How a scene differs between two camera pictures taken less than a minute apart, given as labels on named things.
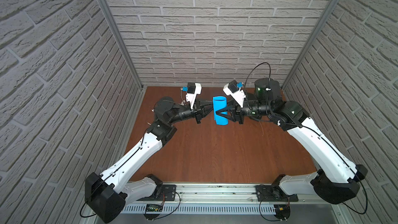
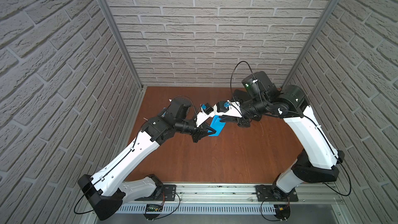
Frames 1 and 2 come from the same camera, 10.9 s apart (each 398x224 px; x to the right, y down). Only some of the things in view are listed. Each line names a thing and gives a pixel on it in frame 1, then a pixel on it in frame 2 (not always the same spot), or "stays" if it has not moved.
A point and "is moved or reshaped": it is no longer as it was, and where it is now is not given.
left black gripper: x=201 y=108 to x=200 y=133
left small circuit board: x=153 y=208 stays
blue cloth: x=219 y=103 is moved or reshaped
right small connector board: x=282 y=211 stays
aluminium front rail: x=235 y=194 stays
